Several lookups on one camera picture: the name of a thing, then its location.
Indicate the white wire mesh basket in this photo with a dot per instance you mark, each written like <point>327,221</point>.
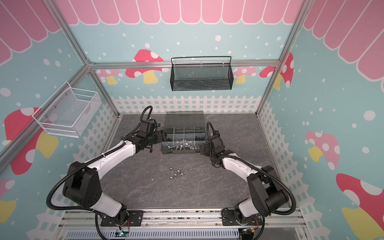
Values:
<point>68,112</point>

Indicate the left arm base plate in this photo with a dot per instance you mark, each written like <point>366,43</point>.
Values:
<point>130,218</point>

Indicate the green plastic organizer box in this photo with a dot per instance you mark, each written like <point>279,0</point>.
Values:
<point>184,128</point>

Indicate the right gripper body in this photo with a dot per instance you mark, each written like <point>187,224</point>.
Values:
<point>208,147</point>

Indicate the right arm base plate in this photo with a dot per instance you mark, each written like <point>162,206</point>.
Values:
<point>233,217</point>

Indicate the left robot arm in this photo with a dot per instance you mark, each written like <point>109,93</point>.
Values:
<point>82,183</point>

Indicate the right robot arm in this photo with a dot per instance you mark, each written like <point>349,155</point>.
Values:
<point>268,194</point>

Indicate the black wire mesh basket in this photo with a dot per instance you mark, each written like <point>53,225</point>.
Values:
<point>207,73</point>

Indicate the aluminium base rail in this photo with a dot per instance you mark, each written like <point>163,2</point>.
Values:
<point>184,224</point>

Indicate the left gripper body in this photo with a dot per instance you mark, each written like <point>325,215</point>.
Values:
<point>153,138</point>

